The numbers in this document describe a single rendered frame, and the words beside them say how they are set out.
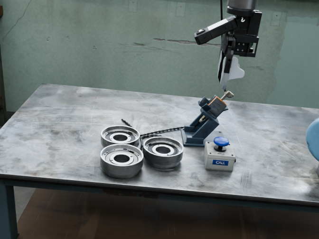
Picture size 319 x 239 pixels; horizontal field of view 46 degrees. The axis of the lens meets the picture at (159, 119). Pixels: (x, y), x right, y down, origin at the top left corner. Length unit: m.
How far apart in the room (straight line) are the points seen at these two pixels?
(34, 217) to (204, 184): 0.54
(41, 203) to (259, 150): 0.68
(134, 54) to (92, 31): 0.31
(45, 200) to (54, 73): 1.56
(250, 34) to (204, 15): 1.50
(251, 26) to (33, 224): 0.82
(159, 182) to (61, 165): 0.24
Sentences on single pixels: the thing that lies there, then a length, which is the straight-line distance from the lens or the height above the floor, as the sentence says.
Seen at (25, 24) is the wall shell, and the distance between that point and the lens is 2.68.
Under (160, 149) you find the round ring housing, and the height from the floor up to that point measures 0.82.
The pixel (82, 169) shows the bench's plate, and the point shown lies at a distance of 0.95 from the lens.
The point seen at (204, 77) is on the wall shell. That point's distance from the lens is 2.62.
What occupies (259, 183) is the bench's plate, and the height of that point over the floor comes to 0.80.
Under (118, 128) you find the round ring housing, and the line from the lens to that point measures 1.07.
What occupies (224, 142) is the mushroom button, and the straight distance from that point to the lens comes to 0.97.
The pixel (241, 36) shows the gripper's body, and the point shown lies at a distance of 1.00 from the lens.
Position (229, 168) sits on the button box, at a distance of 0.99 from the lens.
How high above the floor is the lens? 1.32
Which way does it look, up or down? 25 degrees down
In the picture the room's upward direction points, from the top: 6 degrees clockwise
